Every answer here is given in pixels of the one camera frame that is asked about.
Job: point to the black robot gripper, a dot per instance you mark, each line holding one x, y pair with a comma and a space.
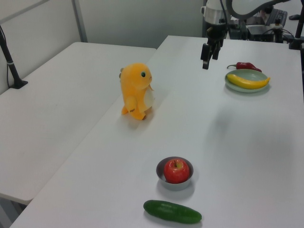
216, 32

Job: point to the red chili pepper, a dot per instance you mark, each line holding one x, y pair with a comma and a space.
247, 65

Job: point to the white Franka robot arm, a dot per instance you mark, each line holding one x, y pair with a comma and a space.
240, 7

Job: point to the pale green plastic plate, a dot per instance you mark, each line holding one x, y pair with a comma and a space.
255, 76

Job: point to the yellow banana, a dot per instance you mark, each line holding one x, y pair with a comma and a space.
244, 82

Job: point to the black electronics box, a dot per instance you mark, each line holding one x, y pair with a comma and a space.
259, 32

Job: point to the black keyboard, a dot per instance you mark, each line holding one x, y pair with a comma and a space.
278, 17

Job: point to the orange plush dinosaur toy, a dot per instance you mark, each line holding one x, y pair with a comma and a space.
136, 92

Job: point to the black clamp stand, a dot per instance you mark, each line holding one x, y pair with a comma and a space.
297, 31

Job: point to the red apple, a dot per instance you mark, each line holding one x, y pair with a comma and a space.
176, 171

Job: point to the grey metal bowl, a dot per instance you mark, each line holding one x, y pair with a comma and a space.
175, 186

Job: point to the green cucumber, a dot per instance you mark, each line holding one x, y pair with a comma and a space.
172, 211

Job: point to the grey partition post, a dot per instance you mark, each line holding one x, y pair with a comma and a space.
79, 20

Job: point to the black camera stand pole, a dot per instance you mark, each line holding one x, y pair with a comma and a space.
9, 61

